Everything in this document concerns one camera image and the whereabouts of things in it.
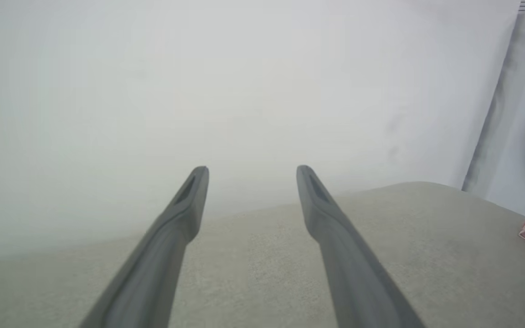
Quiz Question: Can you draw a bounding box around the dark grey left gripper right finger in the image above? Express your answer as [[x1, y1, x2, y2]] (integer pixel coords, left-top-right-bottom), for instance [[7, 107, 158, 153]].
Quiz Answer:
[[296, 164, 427, 328]]

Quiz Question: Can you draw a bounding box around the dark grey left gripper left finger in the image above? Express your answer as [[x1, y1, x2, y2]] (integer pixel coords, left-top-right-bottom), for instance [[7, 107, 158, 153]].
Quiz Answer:
[[79, 165, 210, 328]]

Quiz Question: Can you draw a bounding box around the white washing machine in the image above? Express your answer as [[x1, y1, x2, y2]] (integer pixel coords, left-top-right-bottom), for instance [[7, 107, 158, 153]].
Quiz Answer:
[[462, 0, 525, 220]]

